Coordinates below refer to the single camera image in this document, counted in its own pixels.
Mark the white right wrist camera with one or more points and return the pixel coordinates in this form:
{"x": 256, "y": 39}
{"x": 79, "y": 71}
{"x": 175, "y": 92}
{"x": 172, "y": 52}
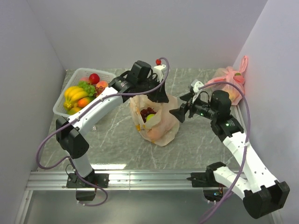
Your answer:
{"x": 196, "y": 85}

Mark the fake red apple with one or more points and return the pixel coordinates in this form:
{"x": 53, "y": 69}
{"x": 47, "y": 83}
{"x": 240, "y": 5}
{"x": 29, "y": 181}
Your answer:
{"x": 94, "y": 79}

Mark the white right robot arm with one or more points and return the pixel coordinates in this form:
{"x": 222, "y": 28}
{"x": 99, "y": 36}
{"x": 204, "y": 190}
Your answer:
{"x": 261, "y": 192}

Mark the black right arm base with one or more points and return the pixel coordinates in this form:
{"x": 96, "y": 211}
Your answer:
{"x": 212, "y": 190}

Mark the fake mango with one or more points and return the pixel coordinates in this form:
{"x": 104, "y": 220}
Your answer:
{"x": 85, "y": 101}

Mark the translucent orange plastic bag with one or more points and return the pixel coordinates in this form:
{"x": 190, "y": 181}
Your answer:
{"x": 162, "y": 127}

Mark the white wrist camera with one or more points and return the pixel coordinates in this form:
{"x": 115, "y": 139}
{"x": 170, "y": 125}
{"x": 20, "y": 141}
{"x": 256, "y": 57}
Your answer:
{"x": 196, "y": 85}
{"x": 160, "y": 70}

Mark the fake yellow banana bunch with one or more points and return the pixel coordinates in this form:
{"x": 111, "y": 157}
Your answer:
{"x": 72, "y": 95}

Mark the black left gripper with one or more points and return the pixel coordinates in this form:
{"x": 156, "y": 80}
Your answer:
{"x": 160, "y": 95}

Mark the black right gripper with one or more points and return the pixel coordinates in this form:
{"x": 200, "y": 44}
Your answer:
{"x": 180, "y": 113}

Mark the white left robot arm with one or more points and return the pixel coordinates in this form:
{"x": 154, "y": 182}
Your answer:
{"x": 141, "y": 79}

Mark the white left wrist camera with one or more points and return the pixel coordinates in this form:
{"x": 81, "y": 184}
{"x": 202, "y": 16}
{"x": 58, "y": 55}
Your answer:
{"x": 160, "y": 70}

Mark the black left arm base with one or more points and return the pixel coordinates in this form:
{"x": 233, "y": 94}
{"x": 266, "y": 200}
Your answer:
{"x": 86, "y": 188}

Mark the fake green grape bunch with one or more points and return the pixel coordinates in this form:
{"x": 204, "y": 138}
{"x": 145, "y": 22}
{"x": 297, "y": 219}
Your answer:
{"x": 87, "y": 87}

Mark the fake purple grape bunch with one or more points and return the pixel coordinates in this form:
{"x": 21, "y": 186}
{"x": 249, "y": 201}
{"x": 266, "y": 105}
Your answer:
{"x": 145, "y": 112}

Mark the white plastic fruit basket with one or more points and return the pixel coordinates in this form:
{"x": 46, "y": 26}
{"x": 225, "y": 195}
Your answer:
{"x": 73, "y": 80}

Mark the aluminium table edge rail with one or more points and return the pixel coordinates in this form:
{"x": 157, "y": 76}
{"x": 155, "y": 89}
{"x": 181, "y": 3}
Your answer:
{"x": 134, "y": 197}

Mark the pink tied fruit bag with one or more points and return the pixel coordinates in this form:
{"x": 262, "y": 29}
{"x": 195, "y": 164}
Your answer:
{"x": 235, "y": 77}

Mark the fake small red grapes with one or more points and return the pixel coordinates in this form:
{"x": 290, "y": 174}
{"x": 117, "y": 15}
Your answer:
{"x": 99, "y": 90}

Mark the fake peach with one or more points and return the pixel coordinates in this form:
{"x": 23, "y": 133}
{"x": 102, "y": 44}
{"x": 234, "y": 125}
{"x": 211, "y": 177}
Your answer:
{"x": 102, "y": 83}

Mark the fake green pear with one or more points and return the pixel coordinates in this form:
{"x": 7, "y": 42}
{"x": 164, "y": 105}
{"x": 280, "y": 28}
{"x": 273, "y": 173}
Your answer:
{"x": 149, "y": 117}

